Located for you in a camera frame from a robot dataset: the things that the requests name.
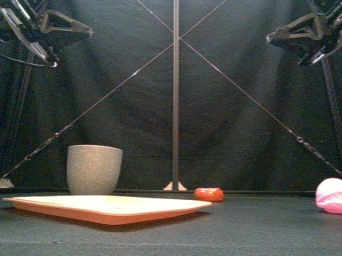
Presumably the pink ball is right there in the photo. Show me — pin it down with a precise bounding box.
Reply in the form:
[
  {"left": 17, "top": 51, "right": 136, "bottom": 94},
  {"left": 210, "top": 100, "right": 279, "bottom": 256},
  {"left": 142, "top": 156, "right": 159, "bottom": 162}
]
[{"left": 314, "top": 177, "right": 342, "bottom": 215}]

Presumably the grey speckled cup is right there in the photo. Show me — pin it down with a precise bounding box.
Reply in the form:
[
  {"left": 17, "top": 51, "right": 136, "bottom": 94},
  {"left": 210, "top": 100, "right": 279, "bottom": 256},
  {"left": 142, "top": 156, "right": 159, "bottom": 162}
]
[{"left": 66, "top": 144, "right": 124, "bottom": 196}]

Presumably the red toy tomato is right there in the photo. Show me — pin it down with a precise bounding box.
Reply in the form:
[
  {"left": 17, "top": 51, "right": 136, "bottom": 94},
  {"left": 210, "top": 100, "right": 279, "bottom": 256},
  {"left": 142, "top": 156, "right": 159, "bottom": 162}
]
[{"left": 194, "top": 187, "right": 226, "bottom": 203}]

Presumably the cream and orange tray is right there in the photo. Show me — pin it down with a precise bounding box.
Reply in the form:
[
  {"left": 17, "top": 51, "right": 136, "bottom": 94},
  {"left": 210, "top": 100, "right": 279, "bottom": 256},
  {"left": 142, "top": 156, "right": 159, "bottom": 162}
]
[{"left": 1, "top": 194, "right": 214, "bottom": 226}]

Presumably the thin grey cable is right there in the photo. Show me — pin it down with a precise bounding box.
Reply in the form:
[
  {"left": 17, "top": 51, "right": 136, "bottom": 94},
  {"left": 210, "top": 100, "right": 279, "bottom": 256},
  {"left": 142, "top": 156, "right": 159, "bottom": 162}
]
[{"left": 0, "top": 53, "right": 59, "bottom": 69}]

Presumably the thin diagonal brace wire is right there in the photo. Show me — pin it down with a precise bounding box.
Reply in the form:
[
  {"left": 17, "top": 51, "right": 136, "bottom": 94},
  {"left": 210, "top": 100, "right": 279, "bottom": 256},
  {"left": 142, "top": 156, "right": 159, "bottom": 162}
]
[
  {"left": 135, "top": 0, "right": 301, "bottom": 138},
  {"left": 70, "top": 0, "right": 230, "bottom": 128}
]

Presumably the metal frame post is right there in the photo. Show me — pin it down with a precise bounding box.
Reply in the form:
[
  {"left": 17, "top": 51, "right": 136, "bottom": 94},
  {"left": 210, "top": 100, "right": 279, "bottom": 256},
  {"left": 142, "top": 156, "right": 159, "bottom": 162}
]
[{"left": 171, "top": 0, "right": 182, "bottom": 192}]

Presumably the wire turnbuckle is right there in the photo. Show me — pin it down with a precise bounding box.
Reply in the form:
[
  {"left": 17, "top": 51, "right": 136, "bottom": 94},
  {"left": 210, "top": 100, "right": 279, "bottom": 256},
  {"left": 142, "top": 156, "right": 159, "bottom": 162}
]
[
  {"left": 0, "top": 123, "right": 75, "bottom": 179},
  {"left": 294, "top": 134, "right": 342, "bottom": 176}
]

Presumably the metal corner bracket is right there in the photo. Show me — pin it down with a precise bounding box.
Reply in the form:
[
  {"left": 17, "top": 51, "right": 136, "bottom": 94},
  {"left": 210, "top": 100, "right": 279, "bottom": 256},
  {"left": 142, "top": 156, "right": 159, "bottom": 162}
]
[{"left": 0, "top": 177, "right": 16, "bottom": 190}]

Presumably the metal post foot bracket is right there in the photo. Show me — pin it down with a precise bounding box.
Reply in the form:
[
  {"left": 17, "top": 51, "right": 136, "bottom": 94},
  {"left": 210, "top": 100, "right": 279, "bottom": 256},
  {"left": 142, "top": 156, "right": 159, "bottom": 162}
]
[{"left": 163, "top": 181, "right": 188, "bottom": 192}]

